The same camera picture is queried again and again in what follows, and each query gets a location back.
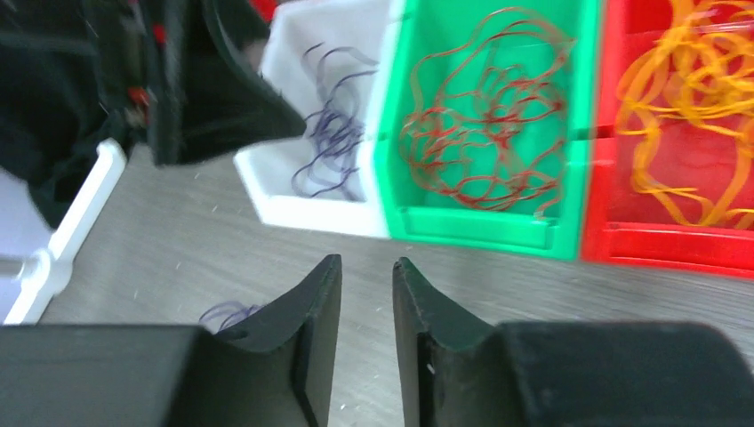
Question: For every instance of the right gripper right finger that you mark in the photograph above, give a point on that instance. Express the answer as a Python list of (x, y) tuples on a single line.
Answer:
[(457, 370)]

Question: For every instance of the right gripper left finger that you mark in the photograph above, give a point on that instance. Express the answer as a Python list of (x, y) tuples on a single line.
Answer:
[(274, 368)]

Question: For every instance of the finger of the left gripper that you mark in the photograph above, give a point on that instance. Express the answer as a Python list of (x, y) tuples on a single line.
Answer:
[(204, 97)]

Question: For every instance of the white plastic bin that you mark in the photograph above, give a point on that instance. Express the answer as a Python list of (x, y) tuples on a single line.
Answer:
[(332, 61)]

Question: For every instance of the black t-shirt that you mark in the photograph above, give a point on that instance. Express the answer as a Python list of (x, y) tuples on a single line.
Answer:
[(72, 75)]

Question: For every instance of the green plastic bin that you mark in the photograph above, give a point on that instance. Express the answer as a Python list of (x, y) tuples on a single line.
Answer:
[(484, 136)]

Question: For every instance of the white clothes rack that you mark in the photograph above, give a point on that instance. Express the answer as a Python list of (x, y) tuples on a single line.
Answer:
[(36, 261)]

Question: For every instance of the red plastic bin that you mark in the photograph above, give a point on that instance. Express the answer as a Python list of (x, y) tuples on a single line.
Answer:
[(672, 176)]

